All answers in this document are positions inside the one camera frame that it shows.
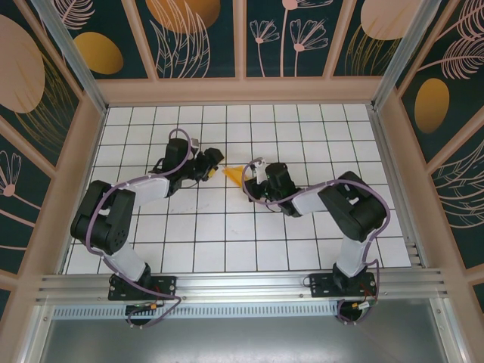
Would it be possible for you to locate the orange square paper sheet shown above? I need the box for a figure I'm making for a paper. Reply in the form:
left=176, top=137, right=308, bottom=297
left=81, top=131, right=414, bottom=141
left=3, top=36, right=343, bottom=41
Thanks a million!
left=222, top=164, right=253, bottom=187

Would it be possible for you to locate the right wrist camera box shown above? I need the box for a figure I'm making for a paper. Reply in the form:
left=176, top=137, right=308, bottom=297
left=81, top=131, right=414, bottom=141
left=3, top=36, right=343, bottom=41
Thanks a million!
left=252, top=157, right=268, bottom=185

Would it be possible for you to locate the aluminium table rail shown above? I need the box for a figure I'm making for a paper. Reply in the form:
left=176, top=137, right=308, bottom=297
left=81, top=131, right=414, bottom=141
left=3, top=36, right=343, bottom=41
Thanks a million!
left=36, top=267, right=453, bottom=303

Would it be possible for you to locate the aluminium side rail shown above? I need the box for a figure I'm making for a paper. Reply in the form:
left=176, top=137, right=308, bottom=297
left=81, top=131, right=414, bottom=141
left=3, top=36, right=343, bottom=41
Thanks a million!
left=368, top=105, right=430, bottom=268

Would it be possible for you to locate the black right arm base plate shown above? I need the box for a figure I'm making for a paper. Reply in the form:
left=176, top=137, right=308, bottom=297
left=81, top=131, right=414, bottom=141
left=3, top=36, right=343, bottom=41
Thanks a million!
left=309, top=272, right=379, bottom=299

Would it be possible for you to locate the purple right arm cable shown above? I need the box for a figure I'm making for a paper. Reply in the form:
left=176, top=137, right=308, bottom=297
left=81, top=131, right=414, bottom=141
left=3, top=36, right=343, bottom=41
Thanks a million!
left=241, top=157, right=392, bottom=327

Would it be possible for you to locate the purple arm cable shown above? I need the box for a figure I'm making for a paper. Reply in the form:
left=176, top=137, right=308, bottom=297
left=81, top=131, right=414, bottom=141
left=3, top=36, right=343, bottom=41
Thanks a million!
left=241, top=157, right=392, bottom=327
left=83, top=128, right=192, bottom=329

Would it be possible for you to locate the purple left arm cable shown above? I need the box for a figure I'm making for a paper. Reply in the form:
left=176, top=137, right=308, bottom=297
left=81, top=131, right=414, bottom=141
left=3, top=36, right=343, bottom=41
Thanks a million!
left=83, top=128, right=192, bottom=329

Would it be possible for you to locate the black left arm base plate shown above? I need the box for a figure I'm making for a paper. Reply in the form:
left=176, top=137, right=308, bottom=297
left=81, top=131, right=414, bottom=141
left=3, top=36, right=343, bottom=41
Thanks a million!
left=107, top=275, right=178, bottom=302

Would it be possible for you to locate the slotted grey cable duct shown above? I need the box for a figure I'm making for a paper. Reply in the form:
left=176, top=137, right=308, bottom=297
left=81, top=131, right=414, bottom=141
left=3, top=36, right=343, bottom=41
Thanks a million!
left=52, top=304, right=341, bottom=319

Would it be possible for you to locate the aluminium frame post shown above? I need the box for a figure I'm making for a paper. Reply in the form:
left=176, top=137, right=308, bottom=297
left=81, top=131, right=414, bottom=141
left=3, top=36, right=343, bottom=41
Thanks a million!
left=370, top=0, right=443, bottom=110
left=32, top=0, right=109, bottom=114

